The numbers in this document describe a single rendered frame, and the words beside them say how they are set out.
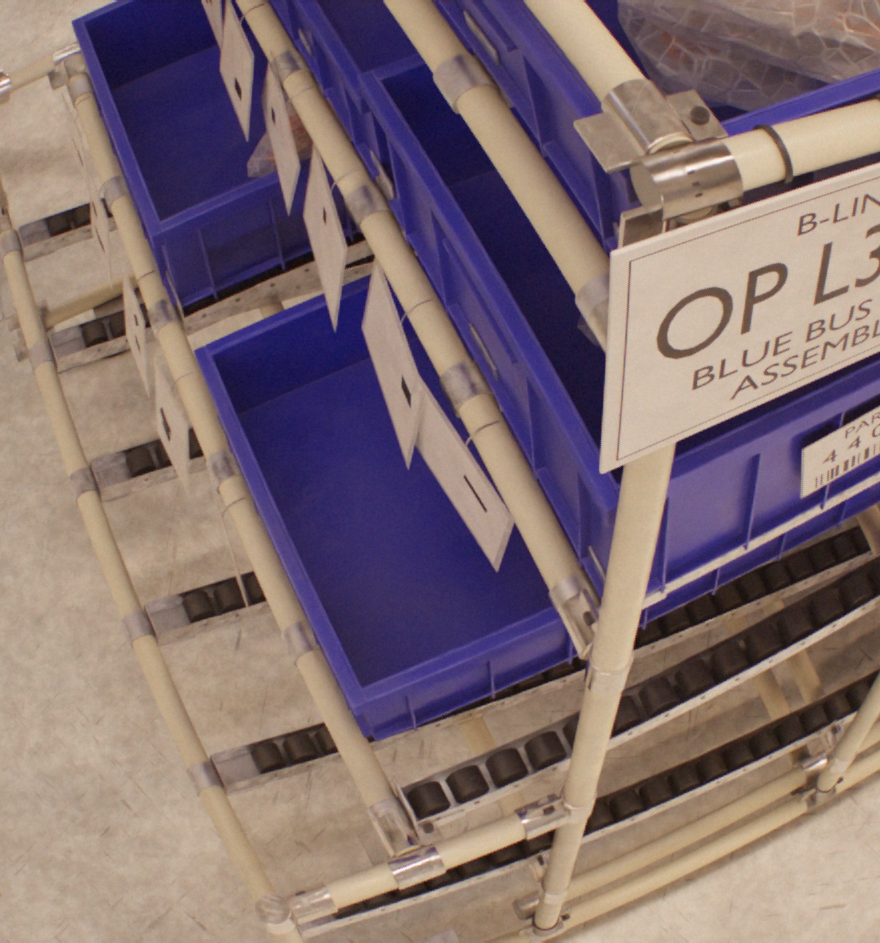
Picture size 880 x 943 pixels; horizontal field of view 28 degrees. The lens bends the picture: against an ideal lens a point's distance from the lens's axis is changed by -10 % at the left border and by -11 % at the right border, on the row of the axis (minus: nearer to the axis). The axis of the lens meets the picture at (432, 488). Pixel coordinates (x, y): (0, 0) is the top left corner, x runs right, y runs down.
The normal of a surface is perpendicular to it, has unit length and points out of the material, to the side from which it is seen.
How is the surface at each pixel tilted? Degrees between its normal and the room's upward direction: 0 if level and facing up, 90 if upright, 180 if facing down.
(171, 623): 11
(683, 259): 90
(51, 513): 0
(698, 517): 90
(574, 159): 98
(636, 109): 27
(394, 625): 3
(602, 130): 0
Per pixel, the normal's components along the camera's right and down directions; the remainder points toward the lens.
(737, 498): 0.40, 0.81
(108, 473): 0.16, -0.51
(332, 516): -0.06, -0.44
